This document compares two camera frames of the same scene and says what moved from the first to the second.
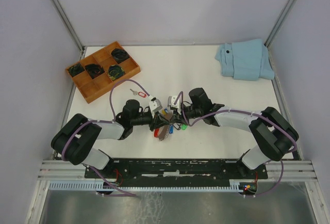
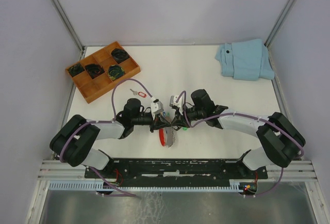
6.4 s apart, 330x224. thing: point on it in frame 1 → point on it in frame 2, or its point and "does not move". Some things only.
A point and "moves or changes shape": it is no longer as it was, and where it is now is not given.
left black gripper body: (151, 121) does not move
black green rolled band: (115, 72) does not move
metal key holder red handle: (162, 132) moves or changes shape
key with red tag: (135, 93) does not move
